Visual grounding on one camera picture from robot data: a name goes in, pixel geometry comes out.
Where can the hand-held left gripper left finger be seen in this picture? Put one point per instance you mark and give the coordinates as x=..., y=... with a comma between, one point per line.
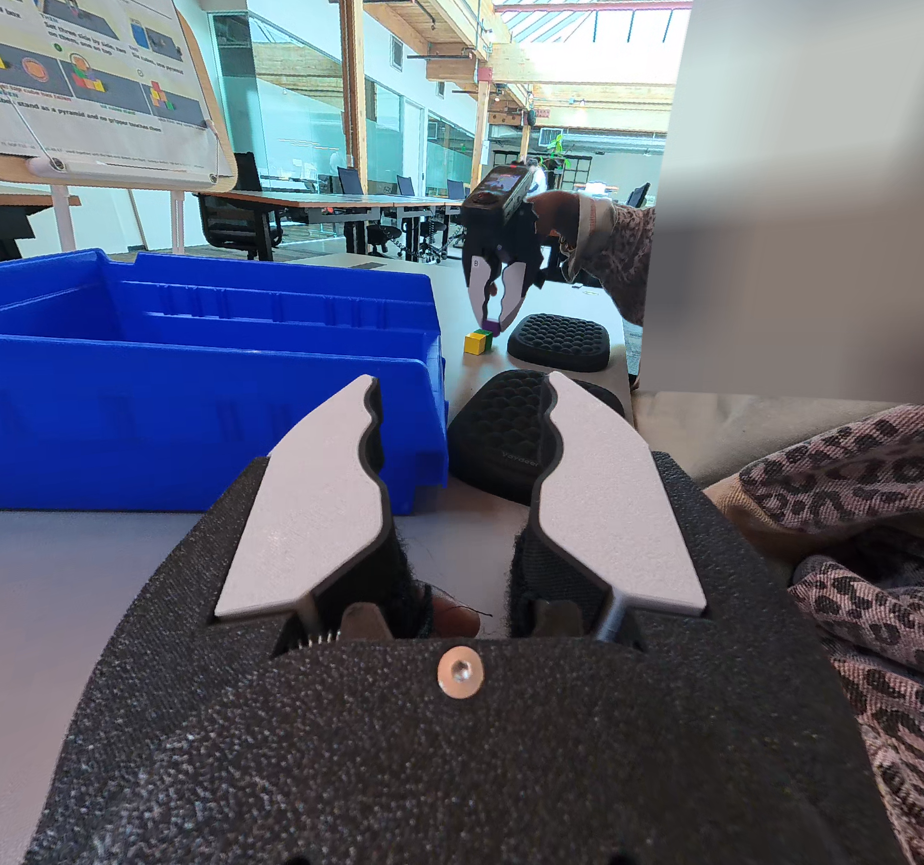
x=303, y=511

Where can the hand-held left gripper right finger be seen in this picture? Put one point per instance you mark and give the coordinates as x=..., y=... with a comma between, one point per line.
x=613, y=504

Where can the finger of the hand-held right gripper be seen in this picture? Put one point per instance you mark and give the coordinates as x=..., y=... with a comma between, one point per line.
x=478, y=291
x=514, y=294

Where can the yellow cube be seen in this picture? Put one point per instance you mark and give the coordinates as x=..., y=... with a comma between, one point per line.
x=476, y=345

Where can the blue plastic bin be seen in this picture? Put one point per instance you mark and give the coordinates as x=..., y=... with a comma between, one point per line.
x=180, y=410

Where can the person's right forearm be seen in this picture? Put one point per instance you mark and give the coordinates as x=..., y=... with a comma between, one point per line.
x=621, y=251

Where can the white desk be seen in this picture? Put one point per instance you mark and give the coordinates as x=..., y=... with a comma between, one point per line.
x=72, y=590

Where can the person's right hand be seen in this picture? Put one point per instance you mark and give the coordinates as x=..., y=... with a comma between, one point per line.
x=556, y=211

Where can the person's left hand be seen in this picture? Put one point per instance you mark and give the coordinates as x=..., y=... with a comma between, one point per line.
x=456, y=619

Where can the black office chair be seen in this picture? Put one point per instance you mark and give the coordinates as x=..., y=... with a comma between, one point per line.
x=638, y=195
x=350, y=180
x=406, y=186
x=455, y=190
x=238, y=219

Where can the black wrist rest pad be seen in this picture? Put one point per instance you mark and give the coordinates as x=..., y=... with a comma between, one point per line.
x=559, y=341
x=498, y=432

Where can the green potted plant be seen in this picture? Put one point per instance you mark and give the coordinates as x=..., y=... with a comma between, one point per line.
x=557, y=145

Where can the beige trousers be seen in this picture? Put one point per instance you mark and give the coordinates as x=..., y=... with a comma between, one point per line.
x=686, y=432

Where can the long office table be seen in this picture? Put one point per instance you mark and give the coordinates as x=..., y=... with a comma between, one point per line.
x=325, y=201

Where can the wooden pillar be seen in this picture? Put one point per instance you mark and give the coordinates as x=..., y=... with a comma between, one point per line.
x=354, y=71

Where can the leopard print top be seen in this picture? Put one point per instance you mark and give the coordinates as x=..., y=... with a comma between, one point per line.
x=852, y=460

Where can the white easel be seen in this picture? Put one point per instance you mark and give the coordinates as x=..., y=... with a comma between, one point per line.
x=216, y=128

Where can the instruction poster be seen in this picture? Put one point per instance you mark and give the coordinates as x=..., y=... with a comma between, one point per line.
x=94, y=49

